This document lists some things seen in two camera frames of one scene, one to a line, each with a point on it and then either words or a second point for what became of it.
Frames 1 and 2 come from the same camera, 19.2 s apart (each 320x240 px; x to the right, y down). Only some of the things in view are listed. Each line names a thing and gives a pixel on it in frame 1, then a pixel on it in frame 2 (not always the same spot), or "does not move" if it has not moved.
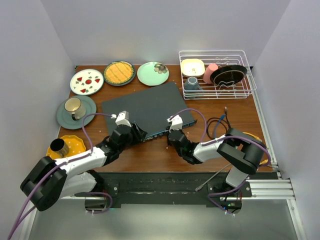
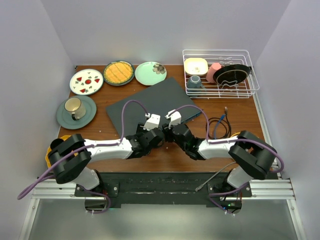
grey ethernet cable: [202, 185] does not move
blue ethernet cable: [220, 120] does not move
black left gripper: [137, 133] to [139, 130]
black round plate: [228, 75] does not move
